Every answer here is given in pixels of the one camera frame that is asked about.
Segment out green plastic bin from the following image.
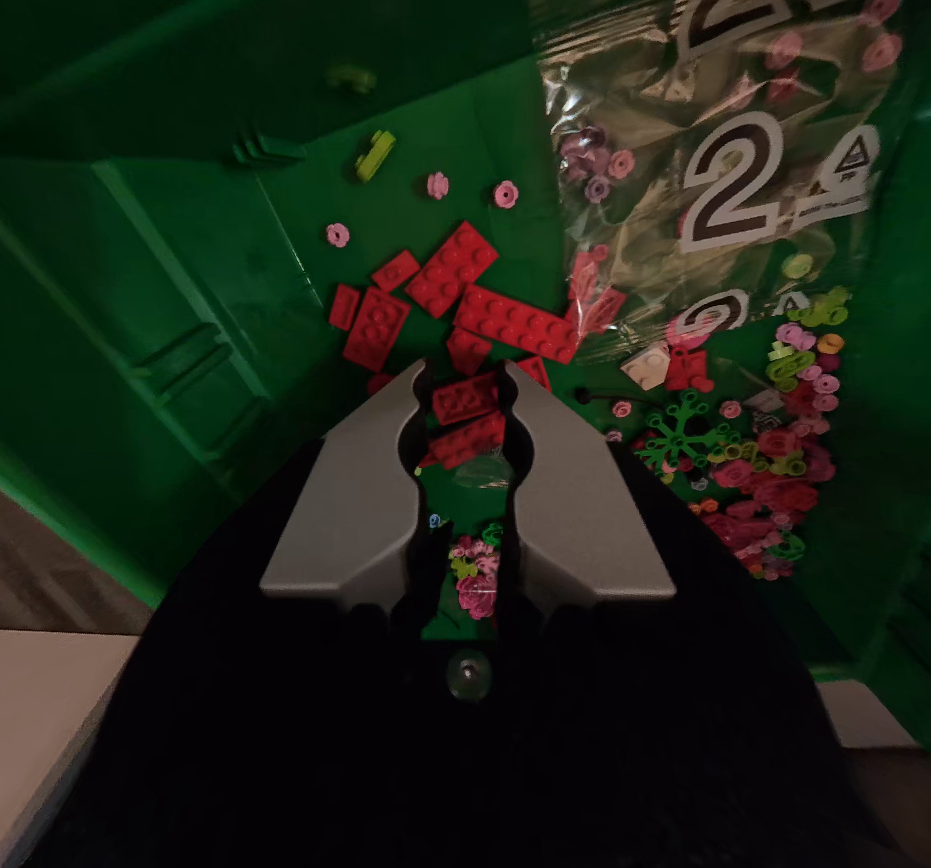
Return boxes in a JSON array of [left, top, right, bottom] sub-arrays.
[[0, 0, 931, 685]]

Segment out pile of red lego plates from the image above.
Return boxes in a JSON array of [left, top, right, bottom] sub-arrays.
[[327, 220, 584, 471]]

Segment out black lego antenna piece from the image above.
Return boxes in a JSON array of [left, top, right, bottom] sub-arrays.
[[574, 388, 659, 408]]

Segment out lime green lego piece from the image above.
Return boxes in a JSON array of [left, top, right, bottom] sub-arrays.
[[354, 128, 397, 183]]

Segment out green lego leaf piece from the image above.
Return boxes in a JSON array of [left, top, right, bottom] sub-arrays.
[[634, 390, 732, 478]]

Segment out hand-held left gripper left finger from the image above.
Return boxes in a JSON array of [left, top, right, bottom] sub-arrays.
[[259, 358, 439, 636]]

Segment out clear transparent lego piece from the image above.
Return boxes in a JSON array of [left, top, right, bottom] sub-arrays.
[[452, 455, 514, 489]]

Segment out red lego pieces inside bag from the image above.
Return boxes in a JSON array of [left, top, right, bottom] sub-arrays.
[[566, 244, 628, 337]]

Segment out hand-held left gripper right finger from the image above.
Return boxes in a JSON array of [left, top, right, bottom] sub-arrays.
[[497, 359, 677, 629]]

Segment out red lego bracket piece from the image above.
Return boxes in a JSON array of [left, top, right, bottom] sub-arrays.
[[665, 346, 714, 394]]

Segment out clear numbered plastic bag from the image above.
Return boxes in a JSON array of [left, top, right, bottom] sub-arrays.
[[531, 0, 912, 369]]

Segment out small cluster of pink lego flowers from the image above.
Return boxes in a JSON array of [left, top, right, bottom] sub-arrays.
[[449, 522, 507, 622]]

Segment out red two-by-three lego plate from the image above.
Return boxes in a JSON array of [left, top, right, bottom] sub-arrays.
[[431, 372, 504, 426]]

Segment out heap of small colourful lego pieces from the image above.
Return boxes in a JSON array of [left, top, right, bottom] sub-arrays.
[[629, 285, 853, 583]]

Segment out white lego slope piece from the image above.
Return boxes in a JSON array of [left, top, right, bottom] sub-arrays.
[[620, 342, 674, 391]]

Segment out purple lego flowers inside bag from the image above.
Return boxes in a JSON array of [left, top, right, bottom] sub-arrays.
[[560, 125, 613, 204]]

